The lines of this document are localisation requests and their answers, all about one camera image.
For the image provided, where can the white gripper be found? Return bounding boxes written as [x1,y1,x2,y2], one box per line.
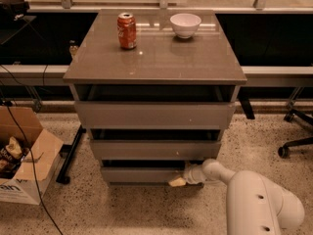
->
[168,161,206,187]

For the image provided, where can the grey bottom drawer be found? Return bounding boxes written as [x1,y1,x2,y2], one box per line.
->
[101,167,184,185]

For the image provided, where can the grey drawer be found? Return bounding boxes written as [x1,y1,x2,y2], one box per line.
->
[74,101,235,130]
[90,140,221,161]
[101,167,184,185]

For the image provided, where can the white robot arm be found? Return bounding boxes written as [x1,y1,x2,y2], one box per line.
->
[169,159,305,235]

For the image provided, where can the grey drawer cabinet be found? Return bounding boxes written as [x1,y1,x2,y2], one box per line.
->
[64,9,246,171]

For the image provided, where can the grey middle drawer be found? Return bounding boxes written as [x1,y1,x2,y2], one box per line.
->
[90,140,221,161]

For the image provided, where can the grey top drawer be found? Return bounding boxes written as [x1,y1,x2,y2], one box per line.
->
[74,101,235,130]

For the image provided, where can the black office chair base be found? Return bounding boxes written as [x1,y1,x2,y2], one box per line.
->
[277,109,313,159]

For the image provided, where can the black table leg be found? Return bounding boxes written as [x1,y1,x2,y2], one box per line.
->
[56,126,86,185]

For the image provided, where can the cardboard box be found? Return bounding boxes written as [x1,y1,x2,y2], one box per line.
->
[0,106,64,205]

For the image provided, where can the white bowl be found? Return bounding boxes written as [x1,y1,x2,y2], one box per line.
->
[170,13,201,38]

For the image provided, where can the orange soda can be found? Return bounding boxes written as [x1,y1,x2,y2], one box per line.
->
[117,13,137,50]

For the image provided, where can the small bottle behind cabinet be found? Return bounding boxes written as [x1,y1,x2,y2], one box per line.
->
[69,40,79,57]

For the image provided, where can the snack bags in box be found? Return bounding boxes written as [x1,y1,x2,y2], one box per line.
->
[0,137,29,179]

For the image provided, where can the black bag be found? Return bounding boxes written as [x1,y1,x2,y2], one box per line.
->
[0,0,29,21]

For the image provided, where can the black cable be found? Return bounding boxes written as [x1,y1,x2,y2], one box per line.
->
[0,64,64,235]

